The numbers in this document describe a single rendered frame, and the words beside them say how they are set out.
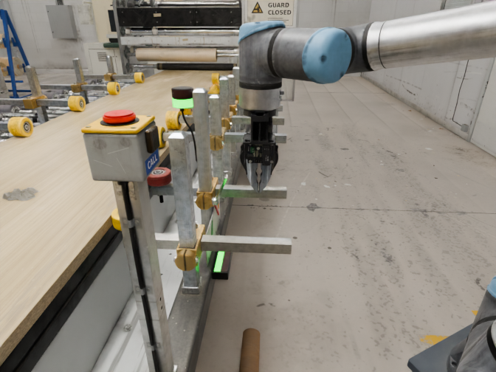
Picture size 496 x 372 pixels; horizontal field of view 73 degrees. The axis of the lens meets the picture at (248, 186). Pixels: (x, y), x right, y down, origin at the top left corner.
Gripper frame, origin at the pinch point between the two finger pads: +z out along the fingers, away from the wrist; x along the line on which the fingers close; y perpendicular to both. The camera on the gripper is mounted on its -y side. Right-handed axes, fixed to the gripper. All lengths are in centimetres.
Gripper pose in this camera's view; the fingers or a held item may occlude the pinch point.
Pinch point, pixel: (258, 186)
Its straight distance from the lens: 83.8
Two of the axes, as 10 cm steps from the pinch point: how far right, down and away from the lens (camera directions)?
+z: 0.0, 9.0, 4.4
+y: -0.4, 4.4, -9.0
